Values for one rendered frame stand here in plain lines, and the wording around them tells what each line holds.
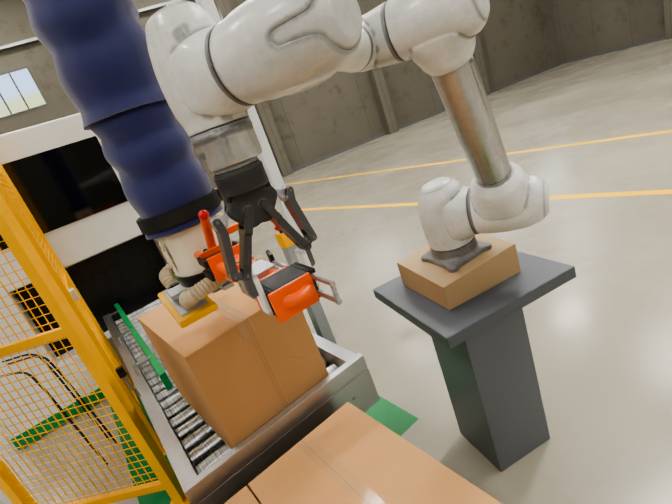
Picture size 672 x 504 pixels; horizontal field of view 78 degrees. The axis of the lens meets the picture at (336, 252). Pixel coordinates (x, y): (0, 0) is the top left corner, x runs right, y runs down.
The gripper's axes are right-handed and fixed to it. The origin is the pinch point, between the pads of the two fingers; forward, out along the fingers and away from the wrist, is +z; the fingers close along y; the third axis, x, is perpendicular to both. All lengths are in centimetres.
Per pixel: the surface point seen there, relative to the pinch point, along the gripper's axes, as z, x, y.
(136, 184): -22, -53, 9
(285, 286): -1.8, 4.9, 1.7
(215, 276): 1.8, -30.0, 4.9
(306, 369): 56, -63, -14
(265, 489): 68, -42, 16
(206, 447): 68, -76, 25
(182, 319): 11.5, -42.9, 14.4
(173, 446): 63, -80, 34
